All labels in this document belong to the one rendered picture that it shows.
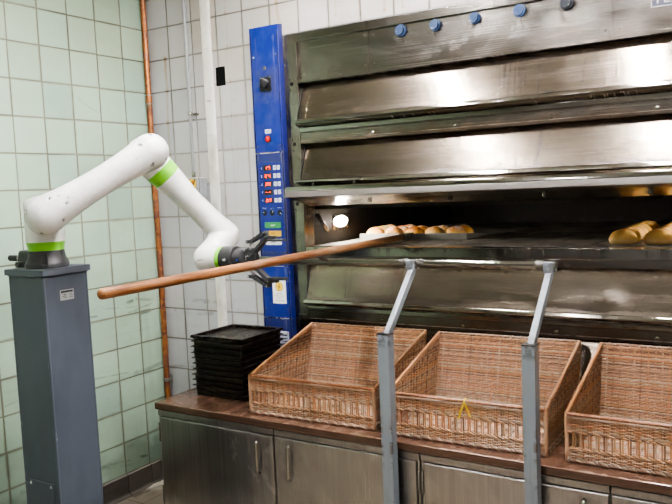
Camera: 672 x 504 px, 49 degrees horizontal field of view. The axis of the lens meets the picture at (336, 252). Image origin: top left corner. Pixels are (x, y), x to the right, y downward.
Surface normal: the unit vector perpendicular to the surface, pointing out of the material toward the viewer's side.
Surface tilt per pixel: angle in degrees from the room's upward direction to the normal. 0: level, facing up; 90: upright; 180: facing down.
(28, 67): 90
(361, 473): 90
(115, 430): 90
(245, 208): 90
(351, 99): 70
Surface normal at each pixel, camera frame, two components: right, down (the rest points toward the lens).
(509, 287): -0.51, -0.25
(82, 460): 0.85, 0.00
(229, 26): -0.53, 0.10
